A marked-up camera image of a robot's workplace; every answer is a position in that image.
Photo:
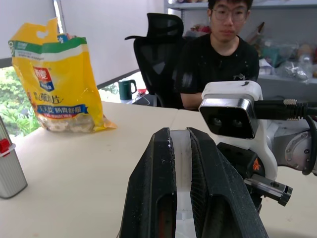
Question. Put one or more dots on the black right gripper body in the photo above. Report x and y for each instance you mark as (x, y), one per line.
(241, 158)

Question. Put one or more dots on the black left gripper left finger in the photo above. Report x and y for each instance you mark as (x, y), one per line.
(151, 186)

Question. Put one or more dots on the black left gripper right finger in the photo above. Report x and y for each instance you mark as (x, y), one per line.
(223, 198)

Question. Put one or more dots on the grey metal storage shelf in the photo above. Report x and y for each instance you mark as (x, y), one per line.
(284, 84)

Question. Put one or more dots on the small red object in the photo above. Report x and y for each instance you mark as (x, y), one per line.
(141, 91)

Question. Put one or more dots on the person in black t-shirt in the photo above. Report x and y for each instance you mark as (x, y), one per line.
(218, 67)

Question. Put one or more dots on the dark green kettle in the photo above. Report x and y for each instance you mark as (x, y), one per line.
(125, 89)

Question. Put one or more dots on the black mesh office chair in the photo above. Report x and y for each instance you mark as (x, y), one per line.
(156, 57)

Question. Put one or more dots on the yellow snack bag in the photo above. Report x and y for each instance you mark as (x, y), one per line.
(67, 81)

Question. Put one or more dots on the silver ribbed can red cap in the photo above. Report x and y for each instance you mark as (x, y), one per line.
(10, 173)

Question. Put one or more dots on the clear-framed eyeglasses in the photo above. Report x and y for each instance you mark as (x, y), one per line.
(229, 13)

